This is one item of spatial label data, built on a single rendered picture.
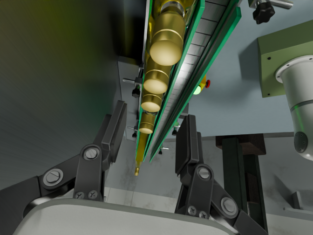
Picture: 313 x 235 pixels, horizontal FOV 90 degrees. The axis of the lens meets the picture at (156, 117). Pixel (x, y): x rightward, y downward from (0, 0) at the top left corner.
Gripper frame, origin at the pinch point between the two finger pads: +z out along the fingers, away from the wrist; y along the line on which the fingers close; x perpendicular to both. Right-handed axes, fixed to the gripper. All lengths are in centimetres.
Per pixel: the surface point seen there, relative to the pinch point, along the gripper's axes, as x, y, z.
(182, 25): 4.3, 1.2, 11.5
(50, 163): -12.1, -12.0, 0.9
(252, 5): 4.8, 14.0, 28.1
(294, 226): -234, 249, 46
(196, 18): 0.5, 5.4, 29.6
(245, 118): -58, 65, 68
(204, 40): -7.3, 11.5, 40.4
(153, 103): -7.5, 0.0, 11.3
